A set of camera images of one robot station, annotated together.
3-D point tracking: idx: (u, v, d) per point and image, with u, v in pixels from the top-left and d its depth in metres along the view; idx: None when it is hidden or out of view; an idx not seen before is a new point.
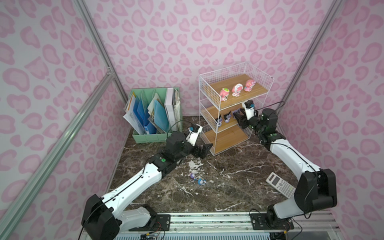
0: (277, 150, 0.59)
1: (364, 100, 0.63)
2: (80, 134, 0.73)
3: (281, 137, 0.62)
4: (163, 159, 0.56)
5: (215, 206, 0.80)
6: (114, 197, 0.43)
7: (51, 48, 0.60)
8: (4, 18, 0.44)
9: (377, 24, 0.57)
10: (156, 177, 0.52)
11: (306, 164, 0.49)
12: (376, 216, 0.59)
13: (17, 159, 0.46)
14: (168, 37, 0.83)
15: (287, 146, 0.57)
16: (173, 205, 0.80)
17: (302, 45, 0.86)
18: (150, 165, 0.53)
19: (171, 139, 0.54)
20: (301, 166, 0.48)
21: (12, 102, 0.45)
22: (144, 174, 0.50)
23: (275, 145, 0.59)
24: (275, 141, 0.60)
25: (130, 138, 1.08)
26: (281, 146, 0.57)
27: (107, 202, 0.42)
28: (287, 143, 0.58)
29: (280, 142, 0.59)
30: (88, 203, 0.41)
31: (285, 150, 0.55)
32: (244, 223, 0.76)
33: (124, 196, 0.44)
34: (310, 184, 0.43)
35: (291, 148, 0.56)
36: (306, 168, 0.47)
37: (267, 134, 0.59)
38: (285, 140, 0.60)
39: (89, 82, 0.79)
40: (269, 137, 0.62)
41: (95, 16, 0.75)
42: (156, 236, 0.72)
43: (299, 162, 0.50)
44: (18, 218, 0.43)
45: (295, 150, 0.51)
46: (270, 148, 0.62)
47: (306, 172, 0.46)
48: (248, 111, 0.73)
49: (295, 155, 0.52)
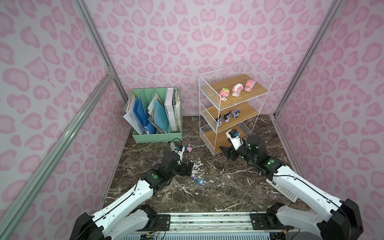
0: (283, 182, 0.52)
1: (364, 100, 0.63)
2: (80, 134, 0.73)
3: (279, 164, 0.56)
4: (155, 175, 0.58)
5: (215, 206, 0.80)
6: (104, 215, 0.44)
7: (51, 48, 0.60)
8: (4, 18, 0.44)
9: (377, 23, 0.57)
10: (148, 194, 0.53)
11: (324, 199, 0.44)
12: (376, 216, 0.59)
13: (17, 159, 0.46)
14: (168, 37, 0.83)
15: (293, 177, 0.51)
16: (173, 205, 0.80)
17: (302, 45, 0.86)
18: (142, 182, 0.54)
19: (167, 156, 0.59)
20: (321, 202, 0.44)
21: (12, 102, 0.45)
22: (136, 192, 0.51)
23: (280, 177, 0.52)
24: (278, 172, 0.53)
25: (130, 138, 1.08)
26: (288, 179, 0.51)
27: (98, 221, 0.42)
28: (291, 173, 0.52)
29: (285, 173, 0.53)
30: (78, 221, 0.41)
31: (294, 182, 0.50)
32: (243, 223, 0.76)
33: (115, 214, 0.45)
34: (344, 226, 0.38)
35: (298, 178, 0.50)
36: (328, 204, 0.43)
37: (264, 163, 0.58)
38: (287, 168, 0.54)
39: (89, 82, 0.79)
40: (267, 167, 0.56)
41: (95, 16, 0.75)
42: (156, 236, 0.72)
43: (317, 198, 0.45)
44: (18, 218, 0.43)
45: (302, 180, 0.50)
46: (275, 179, 0.54)
47: (334, 214, 0.41)
48: (234, 140, 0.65)
49: (308, 188, 0.47)
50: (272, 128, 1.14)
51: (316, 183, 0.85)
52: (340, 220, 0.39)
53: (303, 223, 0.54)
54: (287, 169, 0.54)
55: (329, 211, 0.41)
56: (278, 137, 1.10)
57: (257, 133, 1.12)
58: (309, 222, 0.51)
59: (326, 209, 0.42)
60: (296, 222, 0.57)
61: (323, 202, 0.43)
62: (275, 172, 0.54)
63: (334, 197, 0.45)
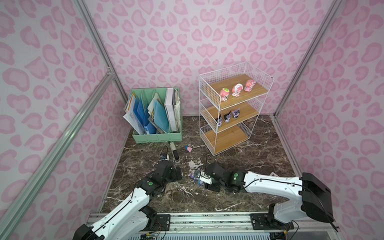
0: (254, 189, 0.53)
1: (364, 100, 0.63)
2: (80, 134, 0.73)
3: (243, 173, 0.58)
4: (150, 182, 0.60)
5: (215, 206, 0.80)
6: (104, 224, 0.44)
7: (51, 48, 0.60)
8: (3, 18, 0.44)
9: (377, 23, 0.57)
10: (144, 200, 0.55)
11: (289, 185, 0.47)
12: (376, 216, 0.59)
13: (17, 159, 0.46)
14: (168, 37, 0.83)
15: (259, 179, 0.53)
16: (173, 205, 0.80)
17: (302, 45, 0.86)
18: (138, 189, 0.56)
19: (161, 163, 0.62)
20: (289, 189, 0.46)
21: (12, 102, 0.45)
22: (133, 199, 0.52)
23: (250, 185, 0.53)
24: (246, 184, 0.54)
25: (130, 138, 1.08)
26: (255, 184, 0.53)
27: (98, 230, 0.43)
28: (255, 176, 0.55)
29: (250, 180, 0.55)
30: (77, 233, 0.41)
31: (261, 184, 0.52)
32: (244, 223, 0.76)
33: (114, 222, 0.45)
34: (314, 200, 0.41)
35: (263, 178, 0.53)
36: (293, 188, 0.45)
37: (231, 181, 0.58)
38: (250, 173, 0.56)
39: (89, 82, 0.79)
40: (235, 183, 0.57)
41: (95, 16, 0.75)
42: (156, 236, 0.72)
43: (284, 187, 0.47)
44: (18, 218, 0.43)
45: (267, 177, 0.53)
46: (248, 189, 0.54)
47: (303, 194, 0.43)
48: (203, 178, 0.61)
49: (274, 183, 0.50)
50: (272, 128, 1.14)
51: None
52: (310, 197, 0.42)
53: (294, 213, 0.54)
54: (252, 175, 0.56)
55: (297, 193, 0.44)
56: (278, 137, 1.10)
57: (257, 133, 1.12)
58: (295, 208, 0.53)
59: (295, 194, 0.44)
60: (289, 214, 0.57)
61: (290, 188, 0.46)
62: (243, 184, 0.55)
63: (293, 178, 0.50)
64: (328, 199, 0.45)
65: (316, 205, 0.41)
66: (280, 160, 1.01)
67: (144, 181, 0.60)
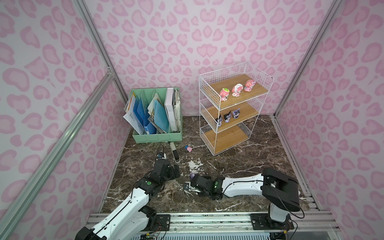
0: (230, 192, 0.58)
1: (364, 100, 0.63)
2: (80, 134, 0.73)
3: (221, 180, 0.63)
4: (149, 182, 0.60)
5: (215, 206, 0.80)
6: (105, 225, 0.44)
7: (51, 48, 0.59)
8: (4, 18, 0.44)
9: (377, 23, 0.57)
10: (144, 200, 0.55)
11: (254, 182, 0.51)
12: (376, 216, 0.59)
13: (17, 159, 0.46)
14: (168, 37, 0.83)
15: (232, 183, 0.58)
16: (173, 205, 0.80)
17: (302, 45, 0.86)
18: (138, 189, 0.56)
19: (158, 163, 0.62)
20: (253, 186, 0.51)
21: (12, 102, 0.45)
22: (133, 199, 0.53)
23: (226, 189, 0.58)
24: (223, 188, 0.60)
25: (130, 138, 1.08)
26: (230, 187, 0.58)
27: (99, 232, 0.43)
28: (230, 181, 0.60)
29: (226, 184, 0.60)
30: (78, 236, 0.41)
31: (234, 186, 0.57)
32: (244, 223, 0.76)
33: (116, 223, 0.46)
34: (272, 192, 0.45)
35: (235, 181, 0.58)
36: (256, 185, 0.50)
37: (213, 189, 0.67)
38: (227, 179, 0.61)
39: (89, 82, 0.79)
40: (216, 191, 0.62)
41: (95, 16, 0.75)
42: (156, 236, 0.72)
43: (250, 185, 0.52)
44: (18, 218, 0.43)
45: (237, 179, 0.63)
46: (227, 193, 0.59)
47: (263, 188, 0.47)
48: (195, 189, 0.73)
49: (242, 183, 0.54)
50: (272, 128, 1.14)
51: (316, 183, 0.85)
52: (267, 190, 0.46)
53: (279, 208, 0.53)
54: (227, 180, 0.61)
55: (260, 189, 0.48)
56: (278, 137, 1.10)
57: (257, 133, 1.12)
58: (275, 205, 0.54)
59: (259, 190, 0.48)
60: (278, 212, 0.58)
61: (254, 185, 0.50)
62: (222, 189, 0.60)
63: (257, 175, 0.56)
64: (292, 189, 0.47)
65: (274, 196, 0.44)
66: (280, 160, 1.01)
67: (143, 180, 0.60)
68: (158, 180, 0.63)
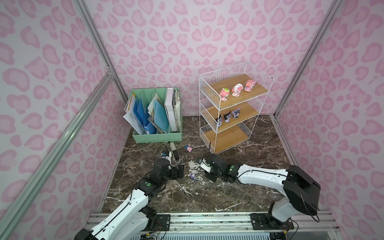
0: (245, 179, 0.58)
1: (364, 100, 0.63)
2: (80, 134, 0.73)
3: (239, 165, 0.63)
4: (149, 183, 0.60)
5: (215, 206, 0.80)
6: (104, 227, 0.44)
7: (51, 48, 0.60)
8: (4, 18, 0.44)
9: (377, 24, 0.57)
10: (143, 201, 0.55)
11: (275, 175, 0.50)
12: (376, 216, 0.59)
13: (17, 159, 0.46)
14: (168, 37, 0.83)
15: (250, 170, 0.58)
16: (173, 205, 0.80)
17: (302, 46, 0.86)
18: (137, 190, 0.56)
19: (158, 163, 0.61)
20: (274, 179, 0.50)
21: (12, 102, 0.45)
22: (132, 201, 0.52)
23: (242, 175, 0.58)
24: (238, 173, 0.60)
25: (130, 138, 1.08)
26: (247, 174, 0.57)
27: (98, 233, 0.43)
28: (248, 167, 0.60)
29: (243, 170, 0.60)
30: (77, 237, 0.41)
31: (252, 174, 0.56)
32: (244, 223, 0.76)
33: (114, 225, 0.45)
34: (295, 189, 0.44)
35: (254, 169, 0.57)
36: (278, 178, 0.49)
37: (228, 172, 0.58)
38: (244, 165, 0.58)
39: (89, 82, 0.79)
40: (231, 174, 0.62)
41: (95, 16, 0.75)
42: (156, 236, 0.72)
43: (271, 176, 0.51)
44: (18, 218, 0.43)
45: (258, 168, 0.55)
46: (241, 180, 0.59)
47: (286, 182, 0.46)
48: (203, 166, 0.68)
49: (262, 173, 0.54)
50: (272, 128, 1.14)
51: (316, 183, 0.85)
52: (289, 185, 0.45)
53: (288, 208, 0.55)
54: (245, 166, 0.61)
55: (281, 183, 0.47)
56: (278, 137, 1.10)
57: (257, 133, 1.12)
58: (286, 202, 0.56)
59: (279, 183, 0.47)
60: (285, 211, 0.58)
61: (275, 178, 0.49)
62: (237, 174, 0.60)
63: (281, 169, 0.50)
64: (315, 193, 0.46)
65: (296, 193, 0.43)
66: (280, 160, 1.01)
67: (142, 182, 0.60)
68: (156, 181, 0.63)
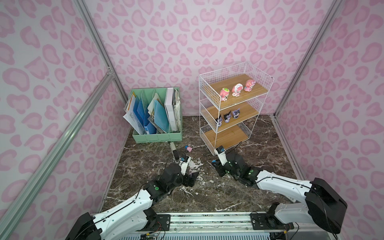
0: (264, 185, 0.58)
1: (364, 100, 0.63)
2: (80, 134, 0.73)
3: (258, 171, 0.62)
4: (156, 187, 0.60)
5: (215, 206, 0.80)
6: (104, 218, 0.45)
7: (51, 48, 0.59)
8: (4, 18, 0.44)
9: (377, 23, 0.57)
10: (147, 204, 0.55)
11: (297, 185, 0.49)
12: (376, 216, 0.59)
13: (17, 159, 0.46)
14: (168, 37, 0.83)
15: (271, 177, 0.57)
16: (173, 205, 0.80)
17: (302, 45, 0.86)
18: (144, 191, 0.57)
19: (168, 170, 0.60)
20: (295, 189, 0.48)
21: (12, 102, 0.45)
22: (136, 200, 0.53)
23: (261, 181, 0.58)
24: (257, 178, 0.59)
25: (130, 138, 1.08)
26: (266, 180, 0.57)
27: (98, 223, 0.44)
28: (268, 174, 0.58)
29: (262, 176, 0.59)
30: (80, 220, 0.43)
31: (271, 181, 0.55)
32: (244, 223, 0.76)
33: (114, 219, 0.46)
34: (319, 203, 0.42)
35: (275, 176, 0.56)
36: (300, 189, 0.47)
37: (246, 175, 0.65)
38: (266, 172, 0.60)
39: (89, 82, 0.79)
40: (249, 177, 0.62)
41: (95, 16, 0.75)
42: (156, 236, 0.72)
43: (292, 186, 0.49)
44: (18, 218, 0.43)
45: (278, 176, 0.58)
46: (259, 185, 0.59)
47: (309, 195, 0.44)
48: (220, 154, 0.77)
49: (283, 182, 0.52)
50: (272, 128, 1.14)
51: None
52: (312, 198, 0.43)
53: (298, 216, 0.54)
54: (265, 173, 0.60)
55: (303, 194, 0.46)
56: (278, 137, 1.10)
57: (257, 133, 1.12)
58: (301, 212, 0.53)
59: (301, 194, 0.46)
60: (292, 216, 0.57)
61: (297, 188, 0.48)
62: (256, 179, 0.60)
63: (304, 180, 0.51)
64: (339, 211, 0.43)
65: (319, 207, 0.42)
66: (280, 160, 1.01)
67: (151, 182, 0.61)
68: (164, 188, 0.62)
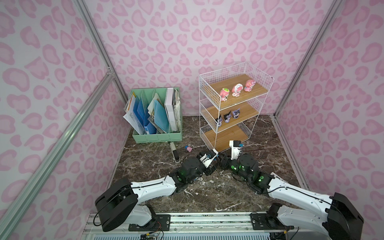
0: (277, 195, 0.55)
1: (364, 100, 0.63)
2: (80, 134, 0.73)
3: (269, 178, 0.59)
4: (178, 178, 0.63)
5: (215, 206, 0.80)
6: (140, 187, 0.49)
7: (51, 48, 0.59)
8: (4, 18, 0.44)
9: (377, 24, 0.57)
10: (170, 189, 0.58)
11: (316, 200, 0.46)
12: (376, 217, 0.59)
13: (17, 159, 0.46)
14: (168, 37, 0.83)
15: (285, 187, 0.54)
16: (173, 205, 0.80)
17: (302, 46, 0.86)
18: (170, 177, 0.61)
19: (186, 165, 0.60)
20: (314, 204, 0.46)
21: (12, 102, 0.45)
22: (164, 182, 0.57)
23: (275, 190, 0.55)
24: (270, 189, 0.56)
25: (130, 138, 1.08)
26: (280, 190, 0.54)
27: (135, 189, 0.47)
28: (281, 183, 0.55)
29: (276, 185, 0.56)
30: (118, 184, 0.46)
31: (286, 191, 0.53)
32: (244, 223, 0.76)
33: (147, 191, 0.49)
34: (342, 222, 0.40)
35: (289, 186, 0.53)
36: (320, 205, 0.45)
37: (257, 182, 0.60)
38: (276, 180, 0.57)
39: (89, 82, 0.79)
40: (260, 185, 0.58)
41: (95, 16, 0.75)
42: (156, 236, 0.72)
43: (311, 201, 0.47)
44: (18, 218, 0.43)
45: (293, 187, 0.53)
46: (271, 194, 0.56)
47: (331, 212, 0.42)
48: (235, 149, 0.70)
49: (300, 194, 0.50)
50: (272, 128, 1.14)
51: (316, 183, 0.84)
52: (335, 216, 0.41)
53: (306, 224, 0.54)
54: (278, 181, 0.57)
55: (323, 210, 0.44)
56: (278, 137, 1.10)
57: (257, 133, 1.12)
58: (313, 222, 0.51)
59: (321, 209, 0.44)
60: (298, 221, 0.56)
61: (316, 203, 0.46)
62: (268, 187, 0.56)
63: (324, 195, 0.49)
64: (359, 227, 0.43)
65: (342, 226, 0.40)
66: (280, 160, 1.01)
67: (175, 174, 0.64)
68: (185, 180, 0.63)
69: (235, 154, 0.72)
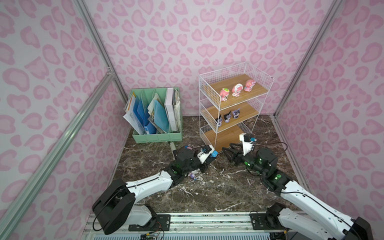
0: (290, 197, 0.52)
1: (364, 100, 0.63)
2: (80, 134, 0.73)
3: (287, 180, 0.55)
4: (174, 171, 0.64)
5: (215, 206, 0.80)
6: (136, 186, 0.48)
7: (51, 48, 0.60)
8: (4, 18, 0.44)
9: (377, 23, 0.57)
10: (167, 183, 0.58)
11: (335, 217, 0.44)
12: (376, 217, 0.59)
13: (17, 159, 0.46)
14: (168, 37, 0.83)
15: (302, 193, 0.51)
16: (173, 205, 0.80)
17: (302, 46, 0.86)
18: (165, 172, 0.61)
19: (181, 156, 0.61)
20: (331, 220, 0.43)
21: (12, 102, 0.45)
22: (160, 177, 0.57)
23: (290, 193, 0.52)
24: (286, 189, 0.53)
25: (130, 138, 1.08)
26: (297, 195, 0.51)
27: (131, 188, 0.47)
28: (299, 188, 0.52)
29: (293, 189, 0.52)
30: (113, 186, 0.45)
31: (303, 198, 0.49)
32: (244, 223, 0.76)
33: (143, 188, 0.49)
34: None
35: (307, 194, 0.50)
36: (338, 223, 0.42)
37: (272, 179, 0.57)
38: (295, 184, 0.53)
39: (89, 82, 0.79)
40: (275, 182, 0.55)
41: (95, 16, 0.75)
42: (156, 236, 0.72)
43: (329, 216, 0.44)
44: (18, 218, 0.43)
45: (311, 196, 0.50)
46: (284, 195, 0.54)
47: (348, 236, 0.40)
48: (247, 143, 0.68)
49: (318, 206, 0.47)
50: (272, 128, 1.14)
51: (316, 183, 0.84)
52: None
53: (309, 232, 0.53)
54: (296, 186, 0.53)
55: (341, 229, 0.41)
56: (278, 137, 1.10)
57: (257, 133, 1.12)
58: (318, 234, 0.50)
59: (338, 228, 0.42)
60: (301, 227, 0.56)
61: (334, 220, 0.43)
62: (283, 188, 0.53)
63: (345, 214, 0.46)
64: None
65: None
66: (280, 160, 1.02)
67: (170, 167, 0.65)
68: (180, 172, 0.65)
69: (248, 150, 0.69)
